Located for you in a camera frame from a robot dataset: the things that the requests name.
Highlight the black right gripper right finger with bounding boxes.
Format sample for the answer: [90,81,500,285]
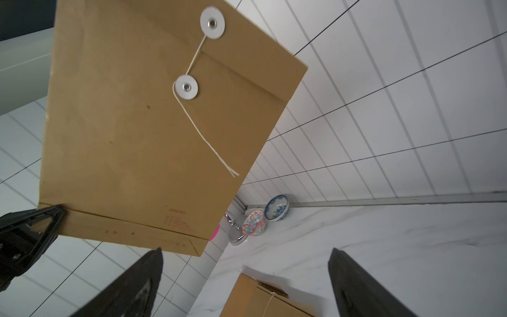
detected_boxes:
[328,248,415,316]

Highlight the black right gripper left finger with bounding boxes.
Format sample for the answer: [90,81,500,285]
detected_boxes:
[73,248,163,317]

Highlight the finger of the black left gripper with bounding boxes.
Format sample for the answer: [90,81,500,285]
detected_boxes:
[1,205,67,291]

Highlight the brown kraft file bags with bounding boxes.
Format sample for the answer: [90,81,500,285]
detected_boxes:
[38,1,307,256]

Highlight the pink plastic wine glass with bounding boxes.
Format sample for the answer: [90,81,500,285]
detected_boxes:
[209,226,220,242]

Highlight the blue white patterned bowl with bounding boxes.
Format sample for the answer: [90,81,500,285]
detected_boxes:
[264,194,289,222]

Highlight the red blue patterned bowl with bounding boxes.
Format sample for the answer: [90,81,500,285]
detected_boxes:
[242,209,267,236]

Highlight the silver wire glass rack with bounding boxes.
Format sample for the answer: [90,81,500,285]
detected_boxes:
[224,212,247,246]

